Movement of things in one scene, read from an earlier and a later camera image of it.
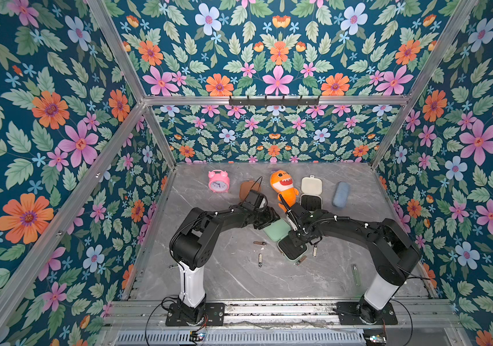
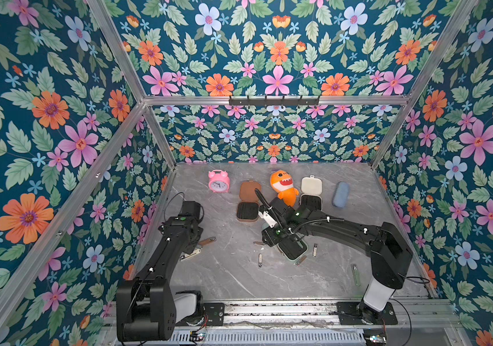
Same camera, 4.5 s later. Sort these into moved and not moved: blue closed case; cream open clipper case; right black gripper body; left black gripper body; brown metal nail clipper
Moved: left black gripper body; right black gripper body
Not moved: blue closed case; brown metal nail clipper; cream open clipper case
